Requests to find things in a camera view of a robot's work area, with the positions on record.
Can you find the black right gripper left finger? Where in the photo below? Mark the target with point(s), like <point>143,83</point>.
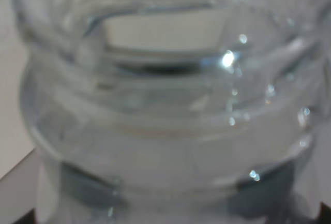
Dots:
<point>70,195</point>

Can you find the clear plastic water bottle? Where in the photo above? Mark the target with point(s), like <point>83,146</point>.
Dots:
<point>175,101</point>

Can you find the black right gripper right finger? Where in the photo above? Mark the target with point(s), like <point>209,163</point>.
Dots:
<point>269,194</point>

